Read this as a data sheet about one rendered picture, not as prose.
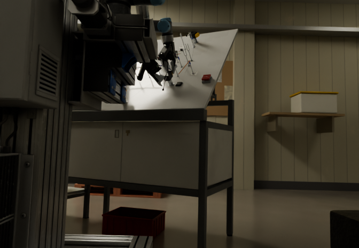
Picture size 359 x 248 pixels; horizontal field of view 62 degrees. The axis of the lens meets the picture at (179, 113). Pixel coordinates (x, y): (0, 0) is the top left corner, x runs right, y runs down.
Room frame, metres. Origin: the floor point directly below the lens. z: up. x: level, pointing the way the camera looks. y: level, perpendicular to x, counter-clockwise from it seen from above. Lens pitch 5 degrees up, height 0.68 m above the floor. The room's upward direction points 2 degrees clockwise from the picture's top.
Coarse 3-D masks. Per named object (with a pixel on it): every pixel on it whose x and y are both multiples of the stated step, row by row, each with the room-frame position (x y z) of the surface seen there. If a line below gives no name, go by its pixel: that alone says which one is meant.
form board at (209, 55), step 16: (224, 32) 2.38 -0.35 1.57; (160, 48) 2.53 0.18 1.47; (176, 48) 2.43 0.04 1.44; (192, 48) 2.34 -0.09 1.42; (208, 48) 2.26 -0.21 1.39; (224, 48) 2.18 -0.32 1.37; (160, 64) 2.30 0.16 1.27; (176, 64) 2.22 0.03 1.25; (192, 64) 2.14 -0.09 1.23; (208, 64) 2.07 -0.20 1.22; (144, 80) 2.18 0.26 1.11; (176, 80) 2.04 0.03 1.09; (192, 80) 1.98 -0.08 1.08; (128, 96) 2.07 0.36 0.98; (144, 96) 2.01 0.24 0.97; (160, 96) 1.95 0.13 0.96; (176, 96) 1.89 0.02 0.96; (192, 96) 1.84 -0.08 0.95; (208, 96) 1.79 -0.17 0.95
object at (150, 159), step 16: (128, 128) 1.98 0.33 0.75; (144, 128) 1.92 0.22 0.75; (160, 128) 1.87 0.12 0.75; (176, 128) 1.83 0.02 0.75; (192, 128) 1.78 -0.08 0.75; (128, 144) 1.98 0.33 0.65; (144, 144) 1.92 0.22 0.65; (160, 144) 1.87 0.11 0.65; (176, 144) 1.82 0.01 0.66; (192, 144) 1.78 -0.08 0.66; (128, 160) 1.97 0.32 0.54; (144, 160) 1.92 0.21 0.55; (160, 160) 1.87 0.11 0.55; (176, 160) 1.82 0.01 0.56; (192, 160) 1.78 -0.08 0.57; (128, 176) 1.97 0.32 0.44; (144, 176) 1.92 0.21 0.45; (160, 176) 1.87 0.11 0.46; (176, 176) 1.82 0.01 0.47; (192, 176) 1.78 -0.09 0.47
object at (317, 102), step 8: (296, 96) 4.20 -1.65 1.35; (304, 96) 4.05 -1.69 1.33; (312, 96) 4.05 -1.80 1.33; (320, 96) 4.04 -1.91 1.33; (328, 96) 4.04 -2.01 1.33; (336, 96) 4.04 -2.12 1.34; (296, 104) 4.20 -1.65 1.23; (304, 104) 4.05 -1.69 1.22; (312, 104) 4.05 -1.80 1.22; (320, 104) 4.04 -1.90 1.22; (328, 104) 4.04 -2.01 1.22; (336, 104) 4.04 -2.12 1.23; (296, 112) 4.21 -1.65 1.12; (304, 112) 4.06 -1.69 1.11; (312, 112) 4.05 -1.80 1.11; (320, 112) 4.05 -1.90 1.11; (328, 112) 4.05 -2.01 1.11; (336, 112) 4.04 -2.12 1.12
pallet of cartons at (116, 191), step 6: (78, 186) 3.71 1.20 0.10; (90, 186) 3.70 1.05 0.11; (96, 186) 3.69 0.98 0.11; (90, 192) 3.77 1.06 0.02; (96, 192) 3.78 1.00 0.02; (114, 192) 3.67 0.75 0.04; (120, 192) 3.67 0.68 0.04; (138, 192) 3.95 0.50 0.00; (144, 192) 3.94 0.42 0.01; (150, 192) 3.93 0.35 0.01; (156, 192) 3.62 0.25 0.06
